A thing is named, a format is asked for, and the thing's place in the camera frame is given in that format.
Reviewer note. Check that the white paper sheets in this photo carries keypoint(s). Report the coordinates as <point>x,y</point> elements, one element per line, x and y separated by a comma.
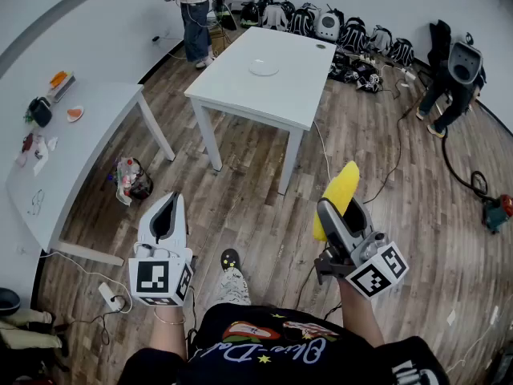
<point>42,156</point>

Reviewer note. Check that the pile of black gear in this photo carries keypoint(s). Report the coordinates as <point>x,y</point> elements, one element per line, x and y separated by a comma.
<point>358,74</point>

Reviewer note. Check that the white plate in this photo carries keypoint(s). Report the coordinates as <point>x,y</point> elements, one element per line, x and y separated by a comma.
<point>263,67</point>

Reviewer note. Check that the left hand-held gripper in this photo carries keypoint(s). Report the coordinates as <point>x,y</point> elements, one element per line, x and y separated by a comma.
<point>152,277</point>

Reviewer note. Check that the yellow banana-shaped object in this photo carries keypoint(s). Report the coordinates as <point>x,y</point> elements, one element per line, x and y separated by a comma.
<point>342,187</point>

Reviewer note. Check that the teal and red vacuum cleaner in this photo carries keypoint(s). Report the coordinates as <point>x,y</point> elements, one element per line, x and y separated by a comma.
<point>499,211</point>

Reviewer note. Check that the person's right forearm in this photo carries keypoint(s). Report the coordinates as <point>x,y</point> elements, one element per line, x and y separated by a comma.
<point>358,315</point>

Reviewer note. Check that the white pod backpack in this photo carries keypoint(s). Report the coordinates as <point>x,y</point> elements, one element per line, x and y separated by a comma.
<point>326,25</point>

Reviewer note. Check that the white power strip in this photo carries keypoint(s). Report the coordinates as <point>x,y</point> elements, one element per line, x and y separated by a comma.
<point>409,74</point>
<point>111,297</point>

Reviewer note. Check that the person's black printed t-shirt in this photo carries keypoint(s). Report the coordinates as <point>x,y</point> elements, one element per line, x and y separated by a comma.
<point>280,359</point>

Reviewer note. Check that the long white table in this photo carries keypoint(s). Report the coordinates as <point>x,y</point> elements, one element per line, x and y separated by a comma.
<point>76,155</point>

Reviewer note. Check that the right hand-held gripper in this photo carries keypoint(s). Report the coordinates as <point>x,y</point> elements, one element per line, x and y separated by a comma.
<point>376,273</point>

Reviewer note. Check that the full trash bag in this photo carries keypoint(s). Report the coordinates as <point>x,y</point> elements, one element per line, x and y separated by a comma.
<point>134,181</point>

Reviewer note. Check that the dark red item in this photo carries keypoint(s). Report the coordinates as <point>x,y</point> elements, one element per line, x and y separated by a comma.
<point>28,143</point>

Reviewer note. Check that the grey tray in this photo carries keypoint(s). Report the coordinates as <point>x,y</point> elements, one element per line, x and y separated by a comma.
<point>66,88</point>

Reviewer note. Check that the row of black backpacks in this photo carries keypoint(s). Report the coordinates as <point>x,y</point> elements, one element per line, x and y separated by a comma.
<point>352,34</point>

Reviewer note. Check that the white rectangular table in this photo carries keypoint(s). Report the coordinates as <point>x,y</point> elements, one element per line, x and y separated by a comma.
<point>272,90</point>

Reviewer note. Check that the orange slice dish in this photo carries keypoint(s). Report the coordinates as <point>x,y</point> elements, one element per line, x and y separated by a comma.
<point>75,114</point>

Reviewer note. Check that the orange toy carrot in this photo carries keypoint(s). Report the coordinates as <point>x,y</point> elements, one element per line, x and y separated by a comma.
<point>59,78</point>

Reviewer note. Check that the person's patterned trouser leg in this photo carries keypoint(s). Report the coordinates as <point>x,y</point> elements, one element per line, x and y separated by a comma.
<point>233,287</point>

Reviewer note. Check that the person's left forearm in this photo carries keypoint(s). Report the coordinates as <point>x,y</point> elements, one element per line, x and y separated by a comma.
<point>168,335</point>

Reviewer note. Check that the person's black shoe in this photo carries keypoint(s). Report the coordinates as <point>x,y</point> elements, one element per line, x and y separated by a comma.
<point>230,259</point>

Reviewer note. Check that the black pouch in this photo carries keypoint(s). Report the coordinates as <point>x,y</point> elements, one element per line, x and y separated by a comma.
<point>41,112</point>

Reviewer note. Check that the green table grommet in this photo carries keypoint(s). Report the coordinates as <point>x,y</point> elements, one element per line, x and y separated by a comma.
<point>320,46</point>

